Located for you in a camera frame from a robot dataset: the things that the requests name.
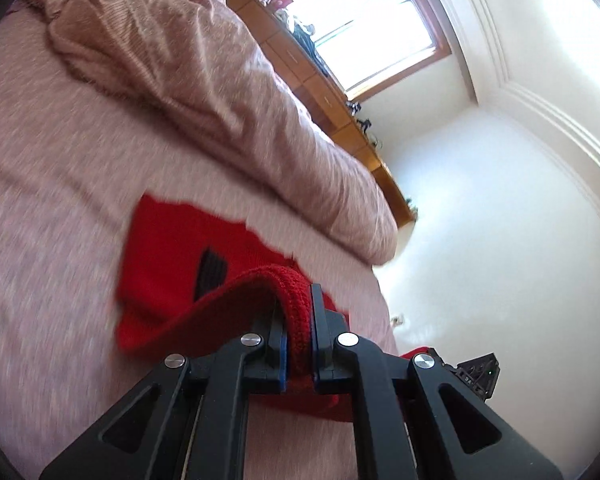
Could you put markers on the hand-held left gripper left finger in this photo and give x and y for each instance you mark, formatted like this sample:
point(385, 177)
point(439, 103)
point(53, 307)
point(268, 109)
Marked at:
point(281, 355)

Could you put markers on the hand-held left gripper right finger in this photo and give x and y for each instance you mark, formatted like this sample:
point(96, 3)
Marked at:
point(318, 360)

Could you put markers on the red knitted cardigan sweater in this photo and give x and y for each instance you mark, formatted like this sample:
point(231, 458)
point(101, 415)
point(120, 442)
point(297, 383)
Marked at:
point(170, 240)

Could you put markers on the dark blue clothes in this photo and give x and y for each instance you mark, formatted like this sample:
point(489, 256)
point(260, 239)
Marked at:
point(307, 40)

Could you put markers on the small jars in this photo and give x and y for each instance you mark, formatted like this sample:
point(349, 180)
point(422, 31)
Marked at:
point(411, 205)

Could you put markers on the long wooden cabinet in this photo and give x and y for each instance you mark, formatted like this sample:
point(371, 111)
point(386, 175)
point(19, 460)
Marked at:
point(351, 132)

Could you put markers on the small black gadget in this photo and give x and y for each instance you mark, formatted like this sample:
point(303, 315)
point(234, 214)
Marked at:
point(353, 107)
point(365, 125)

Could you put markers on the bed with floral sheet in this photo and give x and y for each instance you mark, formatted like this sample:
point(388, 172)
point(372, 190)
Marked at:
point(55, 210)

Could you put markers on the pink floral quilt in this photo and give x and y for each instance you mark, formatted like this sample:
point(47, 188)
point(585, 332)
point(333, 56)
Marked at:
point(205, 75)

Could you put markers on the wooden framed window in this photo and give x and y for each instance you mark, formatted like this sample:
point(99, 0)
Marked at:
point(370, 25)

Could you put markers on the white wall socket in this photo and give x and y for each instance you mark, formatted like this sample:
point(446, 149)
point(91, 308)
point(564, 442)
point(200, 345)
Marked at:
point(397, 321)

